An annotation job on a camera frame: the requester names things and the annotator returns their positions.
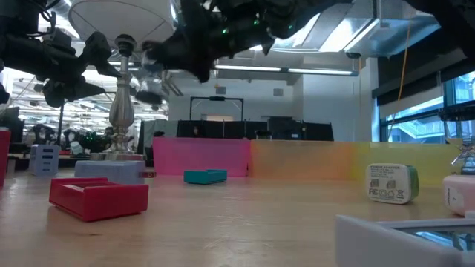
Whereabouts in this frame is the black background stand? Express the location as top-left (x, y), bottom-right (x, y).
top-left (56, 103), bottom-right (66, 145)

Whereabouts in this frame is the yellow translucent bin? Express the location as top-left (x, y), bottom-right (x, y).
top-left (348, 139), bottom-right (461, 188)

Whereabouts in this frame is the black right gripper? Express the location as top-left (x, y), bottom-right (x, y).
top-left (142, 0), bottom-right (276, 84)

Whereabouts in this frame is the black background frame rig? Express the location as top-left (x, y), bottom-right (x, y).
top-left (189, 96), bottom-right (245, 122)

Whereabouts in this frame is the black background monitor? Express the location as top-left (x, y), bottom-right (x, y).
top-left (0, 106), bottom-right (25, 144)

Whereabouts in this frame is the orange translucent bin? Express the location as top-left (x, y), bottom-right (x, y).
top-left (247, 139), bottom-right (353, 182)

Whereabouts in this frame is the yellow hanging cable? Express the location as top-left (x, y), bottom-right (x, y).
top-left (396, 20), bottom-right (412, 102)

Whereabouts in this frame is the white and green power adapter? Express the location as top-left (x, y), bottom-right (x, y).
top-left (365, 163), bottom-right (419, 205)

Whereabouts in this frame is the lavender multi-port charger block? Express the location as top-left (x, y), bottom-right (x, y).
top-left (28, 143), bottom-right (61, 177)

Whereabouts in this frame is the pink translucent bin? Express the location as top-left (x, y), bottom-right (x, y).
top-left (152, 136), bottom-right (252, 178)

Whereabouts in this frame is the white rectangular frame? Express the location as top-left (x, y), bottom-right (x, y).
top-left (335, 214), bottom-right (475, 267)

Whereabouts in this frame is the teal plastic box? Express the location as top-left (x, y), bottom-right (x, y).
top-left (183, 169), bottom-right (228, 185)

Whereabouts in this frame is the lavender rectangular box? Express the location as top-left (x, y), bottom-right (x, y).
top-left (74, 159), bottom-right (146, 185)

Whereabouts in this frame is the grey fabric panel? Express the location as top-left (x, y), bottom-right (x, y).
top-left (140, 119), bottom-right (178, 156)

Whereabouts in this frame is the red block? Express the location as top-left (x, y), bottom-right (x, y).
top-left (0, 129), bottom-right (12, 190)

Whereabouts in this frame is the window with black frame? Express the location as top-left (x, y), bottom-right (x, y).
top-left (380, 72), bottom-right (475, 144)

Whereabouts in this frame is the silver table lamp white shade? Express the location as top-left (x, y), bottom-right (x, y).
top-left (68, 0), bottom-right (176, 162)

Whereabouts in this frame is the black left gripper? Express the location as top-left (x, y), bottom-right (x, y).
top-left (2, 31), bottom-right (122, 108)

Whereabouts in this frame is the black background partition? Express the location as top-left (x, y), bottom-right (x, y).
top-left (174, 116), bottom-right (334, 142)

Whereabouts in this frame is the pale pink power adapter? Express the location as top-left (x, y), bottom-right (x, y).
top-left (442, 174), bottom-right (475, 217)

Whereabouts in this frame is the red plastic box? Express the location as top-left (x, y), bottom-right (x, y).
top-left (48, 177), bottom-right (150, 223)

